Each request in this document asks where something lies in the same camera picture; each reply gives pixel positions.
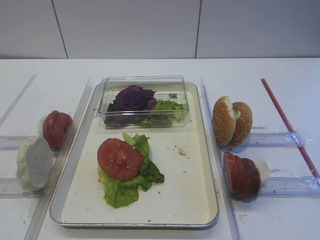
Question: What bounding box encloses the pink meat patty slice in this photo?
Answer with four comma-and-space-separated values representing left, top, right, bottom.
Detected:
223, 151, 239, 195

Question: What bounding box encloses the green lettuce in container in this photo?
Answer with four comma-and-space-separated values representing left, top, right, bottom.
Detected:
137, 100, 186, 128

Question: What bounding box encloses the bread crumb on tray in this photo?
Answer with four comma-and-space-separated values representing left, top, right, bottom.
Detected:
178, 147, 187, 156

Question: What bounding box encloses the red tomato slice on tray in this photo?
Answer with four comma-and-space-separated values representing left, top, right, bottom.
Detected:
97, 138, 144, 180

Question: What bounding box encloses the green lettuce leaf on tray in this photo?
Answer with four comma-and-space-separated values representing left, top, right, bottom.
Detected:
97, 133, 165, 208

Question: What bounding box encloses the stack of meat slices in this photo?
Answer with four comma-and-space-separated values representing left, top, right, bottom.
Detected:
234, 155, 261, 200

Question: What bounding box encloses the sliced tomato stack left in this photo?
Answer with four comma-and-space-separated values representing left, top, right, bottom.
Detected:
42, 110, 73, 151

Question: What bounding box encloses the white bread bun left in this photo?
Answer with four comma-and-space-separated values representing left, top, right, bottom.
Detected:
16, 135, 54, 192

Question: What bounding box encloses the clear plastic container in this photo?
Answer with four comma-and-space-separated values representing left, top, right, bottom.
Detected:
94, 75, 190, 129

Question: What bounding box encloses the purple cabbage leaf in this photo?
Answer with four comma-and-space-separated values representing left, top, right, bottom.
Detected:
104, 85, 157, 128

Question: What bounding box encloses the sesame bun left half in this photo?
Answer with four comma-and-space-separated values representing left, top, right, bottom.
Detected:
212, 96, 236, 146

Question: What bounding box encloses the sesame bun half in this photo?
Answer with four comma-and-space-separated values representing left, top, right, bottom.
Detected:
228, 102, 253, 147
212, 96, 236, 146

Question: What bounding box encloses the cream metal serving tray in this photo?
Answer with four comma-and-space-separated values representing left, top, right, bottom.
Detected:
49, 82, 219, 229

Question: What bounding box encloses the sesame bun right half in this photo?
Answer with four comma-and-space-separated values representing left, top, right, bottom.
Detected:
228, 102, 253, 147

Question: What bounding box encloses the clear upper right crossbar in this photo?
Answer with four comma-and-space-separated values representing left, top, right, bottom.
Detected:
242, 131, 315, 148

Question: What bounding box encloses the red plastic strip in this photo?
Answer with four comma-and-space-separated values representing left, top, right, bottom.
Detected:
260, 78, 320, 185

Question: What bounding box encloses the clear upper left crossbar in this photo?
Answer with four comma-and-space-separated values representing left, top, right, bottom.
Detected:
0, 135, 46, 151

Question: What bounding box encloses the clear lower left crossbar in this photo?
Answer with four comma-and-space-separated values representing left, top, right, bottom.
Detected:
0, 178, 43, 199

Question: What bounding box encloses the clear rail right of tray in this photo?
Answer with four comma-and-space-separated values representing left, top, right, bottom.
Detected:
200, 77, 241, 240

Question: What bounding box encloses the clear rail of tray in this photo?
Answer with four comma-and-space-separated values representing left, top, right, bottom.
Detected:
200, 77, 241, 240
24, 79, 93, 240

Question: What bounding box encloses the clear far left rail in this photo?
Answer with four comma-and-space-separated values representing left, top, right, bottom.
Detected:
0, 74, 37, 126

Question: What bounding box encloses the clear rail left of tray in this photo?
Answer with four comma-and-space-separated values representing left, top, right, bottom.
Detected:
24, 79, 93, 240

